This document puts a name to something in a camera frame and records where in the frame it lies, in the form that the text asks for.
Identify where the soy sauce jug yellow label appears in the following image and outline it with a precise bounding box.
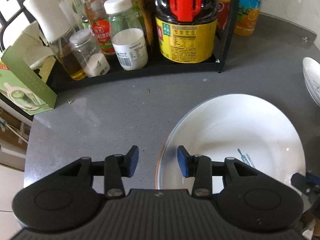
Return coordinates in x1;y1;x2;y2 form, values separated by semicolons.
155;0;218;63

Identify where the white plate bakery print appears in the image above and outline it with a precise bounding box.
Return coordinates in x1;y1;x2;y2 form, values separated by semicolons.
303;57;320;106

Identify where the black metal spice rack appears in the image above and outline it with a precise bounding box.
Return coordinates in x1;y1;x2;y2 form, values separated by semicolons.
47;0;239;93

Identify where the white plate flower print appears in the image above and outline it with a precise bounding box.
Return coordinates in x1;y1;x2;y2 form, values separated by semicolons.
155;129;174;190

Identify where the green tea box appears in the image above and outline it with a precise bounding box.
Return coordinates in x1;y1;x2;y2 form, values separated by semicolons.
1;46;57;115

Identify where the orange juice bottle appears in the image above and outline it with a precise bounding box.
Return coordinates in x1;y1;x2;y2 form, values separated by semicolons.
234;0;262;36

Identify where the small clear spice jar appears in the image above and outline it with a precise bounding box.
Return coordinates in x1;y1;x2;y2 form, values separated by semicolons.
69;28;111;77

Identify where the white cap glass jar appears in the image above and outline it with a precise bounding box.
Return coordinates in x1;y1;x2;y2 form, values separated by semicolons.
104;0;148;70

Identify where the white plate sweet print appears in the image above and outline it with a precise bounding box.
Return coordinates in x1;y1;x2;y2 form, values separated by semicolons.
160;94;306;190

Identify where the oil dispenser white top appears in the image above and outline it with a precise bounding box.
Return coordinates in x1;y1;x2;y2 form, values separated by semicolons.
23;0;86;81

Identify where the red snack can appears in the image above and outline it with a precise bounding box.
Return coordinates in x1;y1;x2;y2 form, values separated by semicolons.
217;0;231;31

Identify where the red label sauce bottle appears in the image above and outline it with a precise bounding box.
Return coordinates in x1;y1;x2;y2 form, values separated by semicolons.
83;0;116;56

